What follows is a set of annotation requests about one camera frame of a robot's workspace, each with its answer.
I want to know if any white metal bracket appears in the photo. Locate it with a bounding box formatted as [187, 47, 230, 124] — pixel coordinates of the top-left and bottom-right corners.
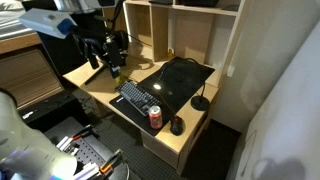
[55, 135, 81, 157]
[71, 161, 101, 180]

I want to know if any black computer mouse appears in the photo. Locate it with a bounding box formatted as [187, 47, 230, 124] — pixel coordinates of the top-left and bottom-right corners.
[169, 115, 184, 136]

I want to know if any black desk mat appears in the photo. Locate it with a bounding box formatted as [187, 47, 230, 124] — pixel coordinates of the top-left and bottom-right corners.
[109, 56, 216, 137]

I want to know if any white wall outlet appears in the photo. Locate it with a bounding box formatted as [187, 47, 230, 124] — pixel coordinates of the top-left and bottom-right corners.
[226, 64, 236, 78]

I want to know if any thin black cable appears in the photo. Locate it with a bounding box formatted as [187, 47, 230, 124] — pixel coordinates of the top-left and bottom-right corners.
[128, 78, 177, 117]

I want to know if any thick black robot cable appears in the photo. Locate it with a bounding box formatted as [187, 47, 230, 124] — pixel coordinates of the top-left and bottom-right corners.
[112, 0, 126, 21]

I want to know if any light wooden desk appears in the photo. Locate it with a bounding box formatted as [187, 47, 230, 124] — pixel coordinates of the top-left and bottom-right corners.
[62, 49, 221, 176]

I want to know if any wooden bed frame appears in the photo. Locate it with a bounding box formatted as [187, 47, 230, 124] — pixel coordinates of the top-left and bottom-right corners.
[0, 31, 65, 110]

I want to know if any wooden cubby shelf hutch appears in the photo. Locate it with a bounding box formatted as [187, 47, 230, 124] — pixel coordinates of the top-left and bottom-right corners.
[99, 0, 251, 88]

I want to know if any dark grey mechanical keyboard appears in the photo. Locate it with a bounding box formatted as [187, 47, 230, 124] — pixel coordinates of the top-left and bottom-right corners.
[114, 80, 163, 117]

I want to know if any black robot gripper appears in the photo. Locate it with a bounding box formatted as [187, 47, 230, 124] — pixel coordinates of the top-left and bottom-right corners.
[85, 39, 124, 80]

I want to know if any black low cabinet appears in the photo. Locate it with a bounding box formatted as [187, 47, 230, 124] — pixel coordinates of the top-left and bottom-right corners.
[19, 89, 85, 134]

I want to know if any black perforated robot platform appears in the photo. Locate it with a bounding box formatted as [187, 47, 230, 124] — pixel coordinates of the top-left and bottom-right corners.
[43, 116, 141, 180]

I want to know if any black curved monitor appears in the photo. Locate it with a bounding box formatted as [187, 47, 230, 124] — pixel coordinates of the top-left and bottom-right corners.
[21, 0, 108, 76]

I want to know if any black orange clamp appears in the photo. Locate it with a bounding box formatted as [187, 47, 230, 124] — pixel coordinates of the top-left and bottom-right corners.
[98, 148, 125, 177]
[66, 123, 93, 143]

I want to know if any red soda can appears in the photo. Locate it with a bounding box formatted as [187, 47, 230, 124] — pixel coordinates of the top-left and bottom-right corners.
[148, 105, 164, 130]

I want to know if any grey bed mattress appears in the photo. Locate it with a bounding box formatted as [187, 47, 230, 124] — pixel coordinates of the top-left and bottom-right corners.
[0, 0, 38, 41]

